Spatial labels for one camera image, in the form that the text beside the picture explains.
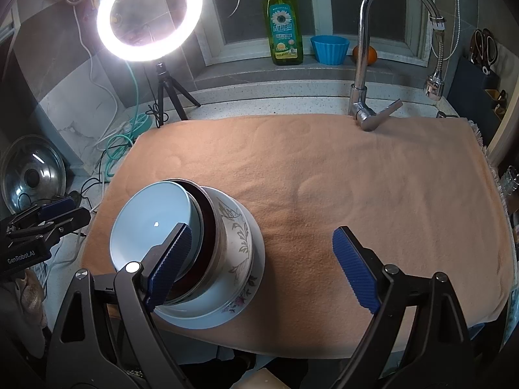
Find ring light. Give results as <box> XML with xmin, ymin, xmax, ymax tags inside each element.
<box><xmin>96</xmin><ymin>0</ymin><xmax>203</xmax><ymax>63</ymax></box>

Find window frame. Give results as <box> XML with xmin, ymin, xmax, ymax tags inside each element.
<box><xmin>195</xmin><ymin>0</ymin><xmax>436</xmax><ymax>67</ymax></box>

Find pale blue ceramic bowl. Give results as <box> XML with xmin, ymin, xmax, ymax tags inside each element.
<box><xmin>109</xmin><ymin>181</ymin><xmax>203</xmax><ymax>288</ymax></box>

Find stainless steel bowl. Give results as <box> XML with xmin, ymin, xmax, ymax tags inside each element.
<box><xmin>162</xmin><ymin>177</ymin><xmax>225</xmax><ymax>306</ymax></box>

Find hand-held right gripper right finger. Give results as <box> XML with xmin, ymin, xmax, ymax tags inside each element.
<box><xmin>330</xmin><ymin>226</ymin><xmax>476</xmax><ymax>389</ymax></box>

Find white plate with branch pattern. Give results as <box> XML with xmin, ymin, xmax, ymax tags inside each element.
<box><xmin>156</xmin><ymin>185</ymin><xmax>255</xmax><ymax>319</ymax></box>

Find green dish soap bottle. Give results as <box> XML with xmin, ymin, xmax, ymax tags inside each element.
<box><xmin>261</xmin><ymin>0</ymin><xmax>304</xmax><ymax>66</ymax></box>

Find clear drinking glass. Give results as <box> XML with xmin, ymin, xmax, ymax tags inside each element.
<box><xmin>502</xmin><ymin>168</ymin><xmax>519</xmax><ymax>197</ymax></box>

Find person's left forearm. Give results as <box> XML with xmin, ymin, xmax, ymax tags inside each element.
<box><xmin>14</xmin><ymin>269</ymin><xmax>49</xmax><ymax>333</ymax></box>

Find beige foam block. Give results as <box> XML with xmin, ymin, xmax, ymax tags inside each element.
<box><xmin>253</xmin><ymin>368</ymin><xmax>293</xmax><ymax>389</ymax></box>

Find black scissors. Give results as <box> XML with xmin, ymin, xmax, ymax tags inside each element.
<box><xmin>468</xmin><ymin>28</ymin><xmax>499</xmax><ymax>74</ymax></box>

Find dark blue knife block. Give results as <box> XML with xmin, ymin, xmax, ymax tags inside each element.
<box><xmin>450</xmin><ymin>54</ymin><xmax>513</xmax><ymax>147</ymax></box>

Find chrome faucet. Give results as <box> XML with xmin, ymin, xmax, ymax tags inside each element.
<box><xmin>349</xmin><ymin>0</ymin><xmax>447</xmax><ymax>132</ymax></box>

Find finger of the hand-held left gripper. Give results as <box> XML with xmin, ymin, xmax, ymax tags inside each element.
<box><xmin>6</xmin><ymin>207</ymin><xmax>91</xmax><ymax>248</ymax></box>
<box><xmin>8</xmin><ymin>195</ymin><xmax>76</xmax><ymax>231</ymax></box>

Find peach towel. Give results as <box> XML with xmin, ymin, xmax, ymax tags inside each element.
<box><xmin>81</xmin><ymin>114</ymin><xmax>507</xmax><ymax>359</ymax></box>

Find steel pot lid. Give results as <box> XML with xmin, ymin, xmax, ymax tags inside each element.
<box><xmin>0</xmin><ymin>135</ymin><xmax>66</xmax><ymax>215</ymax></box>

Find blue fluted cup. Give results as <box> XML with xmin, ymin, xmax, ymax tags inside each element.
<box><xmin>310</xmin><ymin>35</ymin><xmax>350</xmax><ymax>66</ymax></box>

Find teal cable coil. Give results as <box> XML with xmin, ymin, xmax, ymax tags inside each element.
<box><xmin>101</xmin><ymin>63</ymin><xmax>152</xmax><ymax>177</ymax></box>

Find orange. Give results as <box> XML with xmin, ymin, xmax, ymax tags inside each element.
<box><xmin>352</xmin><ymin>44</ymin><xmax>379</xmax><ymax>65</ymax></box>

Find flexible faucet sprayer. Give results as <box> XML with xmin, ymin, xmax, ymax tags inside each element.
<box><xmin>424</xmin><ymin>18</ymin><xmax>447</xmax><ymax>101</ymax></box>

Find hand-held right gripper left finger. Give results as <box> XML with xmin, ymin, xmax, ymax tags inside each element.
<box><xmin>44</xmin><ymin>223</ymin><xmax>195</xmax><ymax>389</ymax></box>

